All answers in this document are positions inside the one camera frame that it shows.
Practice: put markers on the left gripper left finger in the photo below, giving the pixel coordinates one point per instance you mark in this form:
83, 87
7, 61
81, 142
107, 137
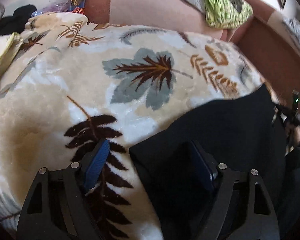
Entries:
55, 206

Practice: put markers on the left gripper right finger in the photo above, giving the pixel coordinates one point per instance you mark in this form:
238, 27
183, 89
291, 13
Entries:
237, 204

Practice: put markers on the black pants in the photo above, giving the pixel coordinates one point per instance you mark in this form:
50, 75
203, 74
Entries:
240, 133

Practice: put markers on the person right hand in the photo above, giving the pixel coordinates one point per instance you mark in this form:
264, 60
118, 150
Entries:
296, 136

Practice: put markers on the grey cloth on ledge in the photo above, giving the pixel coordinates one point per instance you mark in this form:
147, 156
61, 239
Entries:
293, 27

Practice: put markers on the leaf pattern fleece blanket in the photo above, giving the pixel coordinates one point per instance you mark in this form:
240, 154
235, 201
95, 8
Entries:
74, 82

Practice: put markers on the green patterned cloth bundle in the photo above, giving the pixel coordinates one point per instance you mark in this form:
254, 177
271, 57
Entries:
227, 14

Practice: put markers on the yellow cloth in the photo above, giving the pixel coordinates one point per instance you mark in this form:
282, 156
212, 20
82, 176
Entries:
9, 47

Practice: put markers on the black garment pile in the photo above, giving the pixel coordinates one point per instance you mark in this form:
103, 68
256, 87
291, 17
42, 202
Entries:
16, 22

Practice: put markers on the colourful snack packets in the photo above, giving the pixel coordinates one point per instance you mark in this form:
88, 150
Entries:
75, 6

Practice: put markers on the pink bed mattress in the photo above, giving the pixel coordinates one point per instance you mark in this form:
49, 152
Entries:
176, 15

